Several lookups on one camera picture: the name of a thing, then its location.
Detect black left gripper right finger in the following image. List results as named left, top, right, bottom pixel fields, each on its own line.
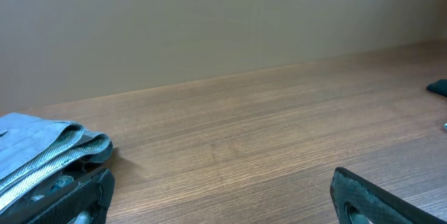
left=330, top=167, right=446, bottom=224

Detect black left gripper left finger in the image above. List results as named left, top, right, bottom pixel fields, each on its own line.
left=1, top=167, right=115, bottom=224

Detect black shorts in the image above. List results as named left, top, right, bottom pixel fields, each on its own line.
left=426, top=79, right=447, bottom=97

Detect folded grey trousers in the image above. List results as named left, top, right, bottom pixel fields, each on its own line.
left=1, top=113, right=113, bottom=214

